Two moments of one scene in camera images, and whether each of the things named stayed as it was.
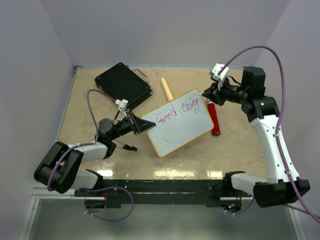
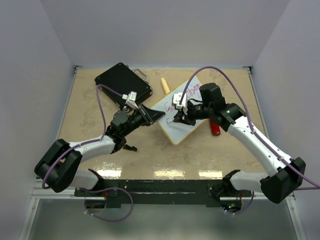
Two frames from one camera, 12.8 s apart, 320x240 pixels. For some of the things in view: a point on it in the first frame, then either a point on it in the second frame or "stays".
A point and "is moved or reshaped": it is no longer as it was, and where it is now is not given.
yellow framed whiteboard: x=178 y=122 is moved or reshaped
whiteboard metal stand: x=127 y=147 stays
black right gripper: x=216 y=98 to x=178 y=116
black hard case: x=120 y=82 stays
